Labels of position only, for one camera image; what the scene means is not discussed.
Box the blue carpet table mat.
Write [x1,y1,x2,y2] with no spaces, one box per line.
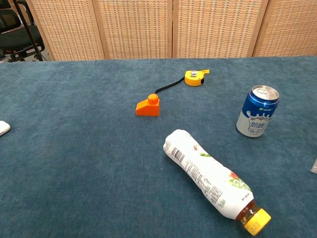
[0,56,317,238]

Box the wicker folding screen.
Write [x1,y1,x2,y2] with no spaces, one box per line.
[26,0,317,61]

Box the tea bottle white label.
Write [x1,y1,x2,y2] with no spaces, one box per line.
[162,128,272,237]

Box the blue white drink can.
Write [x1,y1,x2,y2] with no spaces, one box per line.
[236,85,280,138]

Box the black tripod stand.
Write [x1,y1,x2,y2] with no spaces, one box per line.
[12,0,45,61]

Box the white earbud case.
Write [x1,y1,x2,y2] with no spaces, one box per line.
[0,120,11,137]

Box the yellow tape measure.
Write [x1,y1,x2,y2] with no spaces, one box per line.
[155,69,211,94]

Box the black office chair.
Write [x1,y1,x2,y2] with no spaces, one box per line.
[0,8,46,62]

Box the orange building block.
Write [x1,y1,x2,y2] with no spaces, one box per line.
[135,93,160,117]

